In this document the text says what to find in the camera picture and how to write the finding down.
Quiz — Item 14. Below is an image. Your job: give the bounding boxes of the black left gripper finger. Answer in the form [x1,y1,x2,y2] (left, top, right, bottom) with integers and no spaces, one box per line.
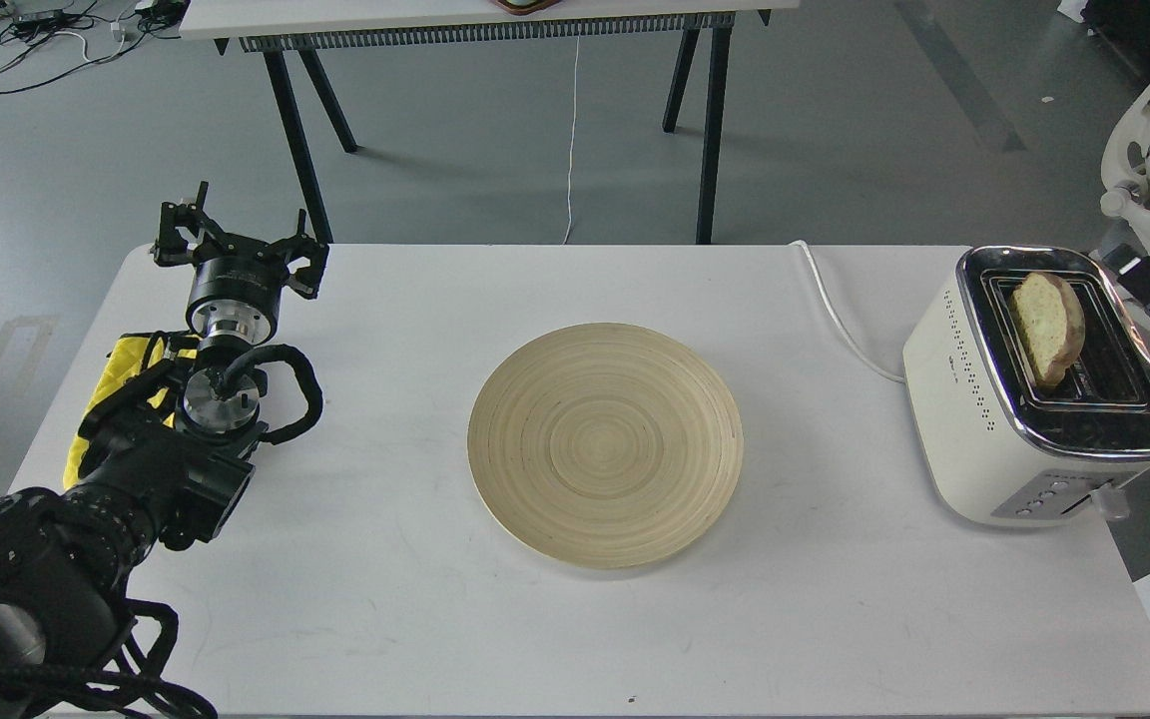
[151,181,233,268]
[271,209,331,300]

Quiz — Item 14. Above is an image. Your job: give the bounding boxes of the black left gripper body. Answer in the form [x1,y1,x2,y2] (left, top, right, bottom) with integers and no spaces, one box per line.
[186,236,293,338]

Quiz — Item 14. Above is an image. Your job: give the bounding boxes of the slice of bread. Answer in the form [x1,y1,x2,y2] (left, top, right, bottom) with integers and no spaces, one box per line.
[1009,271,1086,390]

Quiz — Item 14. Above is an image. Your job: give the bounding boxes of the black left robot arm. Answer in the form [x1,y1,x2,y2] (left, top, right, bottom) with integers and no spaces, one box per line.
[0,184,329,718]

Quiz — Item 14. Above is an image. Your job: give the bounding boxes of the white chrome toaster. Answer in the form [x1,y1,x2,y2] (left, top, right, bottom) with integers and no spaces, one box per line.
[903,246,1150,528]

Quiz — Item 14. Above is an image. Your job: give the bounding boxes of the yellow cloth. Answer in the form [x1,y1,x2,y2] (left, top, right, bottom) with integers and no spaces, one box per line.
[61,331,201,490]

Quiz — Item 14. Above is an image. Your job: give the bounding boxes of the white background table black legs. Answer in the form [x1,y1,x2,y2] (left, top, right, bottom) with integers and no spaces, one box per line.
[179,1,790,246]

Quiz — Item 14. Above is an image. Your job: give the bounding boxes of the round wooden plate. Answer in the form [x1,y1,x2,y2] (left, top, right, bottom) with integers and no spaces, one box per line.
[466,323,745,569]

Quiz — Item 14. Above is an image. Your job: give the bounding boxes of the cables on floor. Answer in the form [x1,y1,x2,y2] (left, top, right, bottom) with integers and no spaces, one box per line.
[0,0,187,97]

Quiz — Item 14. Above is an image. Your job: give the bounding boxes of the thin white hanging cable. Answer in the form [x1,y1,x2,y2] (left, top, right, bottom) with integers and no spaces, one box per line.
[562,36,581,246]

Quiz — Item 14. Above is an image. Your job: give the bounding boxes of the white toaster power cable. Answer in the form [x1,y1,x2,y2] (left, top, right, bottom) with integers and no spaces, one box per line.
[788,240,909,384]

